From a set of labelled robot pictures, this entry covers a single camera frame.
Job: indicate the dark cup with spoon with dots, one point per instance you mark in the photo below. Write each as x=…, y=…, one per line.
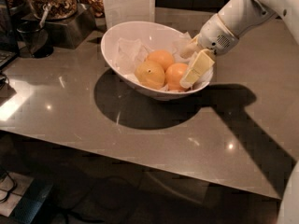
x=36, y=37

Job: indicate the black metal jar stand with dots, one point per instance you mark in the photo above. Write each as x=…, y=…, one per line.
x=69, y=33

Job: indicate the white slanted bowl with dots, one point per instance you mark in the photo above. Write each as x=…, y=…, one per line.
x=153, y=35

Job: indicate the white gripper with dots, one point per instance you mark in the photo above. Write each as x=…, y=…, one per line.
x=215, y=36

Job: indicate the yellowish orange front left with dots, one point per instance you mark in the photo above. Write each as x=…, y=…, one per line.
x=150, y=74

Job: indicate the white paper towel roll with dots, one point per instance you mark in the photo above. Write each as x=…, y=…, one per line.
x=119, y=11

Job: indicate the glass jar of nuts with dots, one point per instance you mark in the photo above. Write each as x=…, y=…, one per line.
x=59, y=9

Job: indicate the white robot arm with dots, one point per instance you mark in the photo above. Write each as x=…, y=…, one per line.
x=240, y=16

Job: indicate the white paper bowl liner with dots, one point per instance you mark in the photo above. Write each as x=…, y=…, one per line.
x=131, y=53

